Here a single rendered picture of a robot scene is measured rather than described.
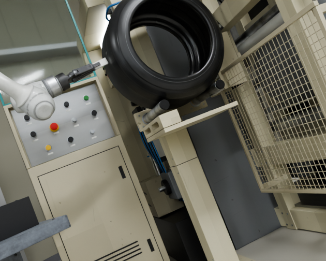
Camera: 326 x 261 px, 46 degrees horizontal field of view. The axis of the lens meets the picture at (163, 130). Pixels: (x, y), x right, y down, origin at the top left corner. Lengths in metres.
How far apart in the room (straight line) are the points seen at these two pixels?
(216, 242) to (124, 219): 0.53
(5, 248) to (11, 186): 3.50
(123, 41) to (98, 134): 0.77
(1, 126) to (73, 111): 2.55
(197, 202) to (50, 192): 0.80
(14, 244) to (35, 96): 0.59
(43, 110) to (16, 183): 3.21
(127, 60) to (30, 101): 0.44
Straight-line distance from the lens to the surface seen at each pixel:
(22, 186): 4.67
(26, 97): 1.51
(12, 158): 4.70
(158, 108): 1.66
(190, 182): 2.01
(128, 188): 2.22
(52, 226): 1.19
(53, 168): 2.20
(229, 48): 2.17
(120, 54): 1.66
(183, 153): 2.01
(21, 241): 1.16
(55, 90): 1.68
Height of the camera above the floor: 0.72
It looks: 3 degrees up
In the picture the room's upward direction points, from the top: 22 degrees counter-clockwise
